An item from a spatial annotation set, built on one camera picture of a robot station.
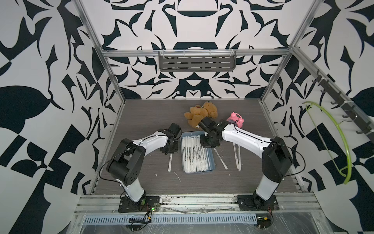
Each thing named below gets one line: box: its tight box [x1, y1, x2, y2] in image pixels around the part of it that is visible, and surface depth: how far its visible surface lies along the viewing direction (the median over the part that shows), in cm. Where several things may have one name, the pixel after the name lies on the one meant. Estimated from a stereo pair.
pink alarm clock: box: [226, 111, 245, 129], surface depth 98 cm
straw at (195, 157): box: [190, 136, 200, 174], surface depth 91 cm
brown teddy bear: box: [184, 100, 218, 128], surface depth 104 cm
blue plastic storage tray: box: [180, 130, 216, 175], surface depth 91 cm
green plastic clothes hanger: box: [301, 101, 353, 185], surface depth 60 cm
